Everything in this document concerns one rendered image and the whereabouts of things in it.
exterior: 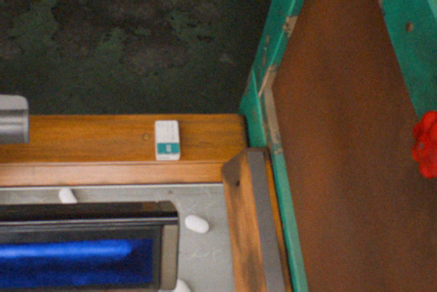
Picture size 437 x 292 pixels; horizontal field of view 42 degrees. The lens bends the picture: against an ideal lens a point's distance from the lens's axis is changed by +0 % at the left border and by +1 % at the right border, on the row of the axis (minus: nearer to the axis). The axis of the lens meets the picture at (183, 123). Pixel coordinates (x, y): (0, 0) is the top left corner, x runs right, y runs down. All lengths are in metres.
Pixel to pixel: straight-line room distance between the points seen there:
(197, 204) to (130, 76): 1.09
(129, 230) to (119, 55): 1.54
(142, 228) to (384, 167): 0.21
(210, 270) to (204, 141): 0.20
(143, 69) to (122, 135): 1.06
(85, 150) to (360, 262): 0.47
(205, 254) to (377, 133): 0.40
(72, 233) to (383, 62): 0.29
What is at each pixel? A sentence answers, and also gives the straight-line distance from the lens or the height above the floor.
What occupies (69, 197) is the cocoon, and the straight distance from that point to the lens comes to 0.86.
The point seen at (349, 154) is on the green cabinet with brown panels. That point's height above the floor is 1.07.
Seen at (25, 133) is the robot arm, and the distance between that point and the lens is 0.79.
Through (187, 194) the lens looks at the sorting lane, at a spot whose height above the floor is 0.74.
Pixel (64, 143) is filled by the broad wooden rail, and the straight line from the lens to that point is 0.90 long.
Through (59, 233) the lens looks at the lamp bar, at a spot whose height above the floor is 1.11.
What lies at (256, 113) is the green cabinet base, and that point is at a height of 0.82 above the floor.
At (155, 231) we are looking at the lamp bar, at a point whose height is 1.11.
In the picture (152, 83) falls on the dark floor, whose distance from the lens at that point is 1.91.
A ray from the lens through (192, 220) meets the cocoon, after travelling 0.85.
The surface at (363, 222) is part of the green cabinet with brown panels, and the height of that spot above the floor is 1.06.
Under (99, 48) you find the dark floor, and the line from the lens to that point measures 2.00.
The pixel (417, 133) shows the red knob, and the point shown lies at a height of 1.24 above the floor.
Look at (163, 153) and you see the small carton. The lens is 0.86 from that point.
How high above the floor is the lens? 1.54
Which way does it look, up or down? 57 degrees down
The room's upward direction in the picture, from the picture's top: 10 degrees clockwise
